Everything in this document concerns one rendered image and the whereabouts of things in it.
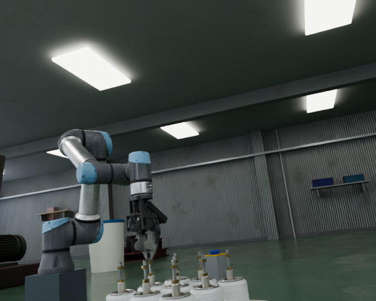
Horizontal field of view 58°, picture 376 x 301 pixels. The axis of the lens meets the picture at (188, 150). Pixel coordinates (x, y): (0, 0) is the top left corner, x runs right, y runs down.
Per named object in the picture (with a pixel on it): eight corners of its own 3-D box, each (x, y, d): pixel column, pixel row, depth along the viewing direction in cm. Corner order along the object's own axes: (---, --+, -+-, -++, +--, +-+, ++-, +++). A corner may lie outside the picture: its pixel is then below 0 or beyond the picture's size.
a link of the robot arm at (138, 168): (142, 156, 126) (154, 150, 119) (145, 185, 123) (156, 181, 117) (123, 155, 121) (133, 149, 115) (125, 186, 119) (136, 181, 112)
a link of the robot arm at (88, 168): (52, 124, 150) (85, 161, 111) (76, 126, 156) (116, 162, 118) (48, 149, 152) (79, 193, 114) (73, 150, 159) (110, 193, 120)
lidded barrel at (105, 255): (102, 269, 534) (100, 223, 551) (134, 266, 516) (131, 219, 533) (79, 274, 481) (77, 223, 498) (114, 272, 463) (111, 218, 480)
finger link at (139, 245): (132, 261, 110) (131, 233, 112) (143, 259, 115) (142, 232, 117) (139, 261, 109) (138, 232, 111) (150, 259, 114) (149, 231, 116)
